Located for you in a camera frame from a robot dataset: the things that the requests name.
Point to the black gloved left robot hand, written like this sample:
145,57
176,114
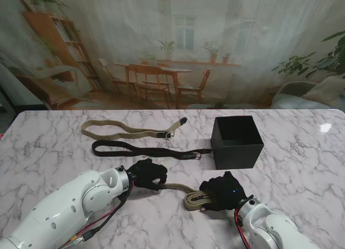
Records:
148,176

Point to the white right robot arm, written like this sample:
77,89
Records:
269,227

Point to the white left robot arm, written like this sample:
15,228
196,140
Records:
62,206

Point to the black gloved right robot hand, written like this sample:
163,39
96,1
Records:
223,195

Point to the black woven belt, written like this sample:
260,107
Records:
151,151

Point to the beige braided belt silver buckle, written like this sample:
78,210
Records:
194,197
91,123

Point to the printed room scene backdrop curtain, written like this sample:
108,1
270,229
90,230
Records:
172,17

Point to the black square storage box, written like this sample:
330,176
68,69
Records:
237,157

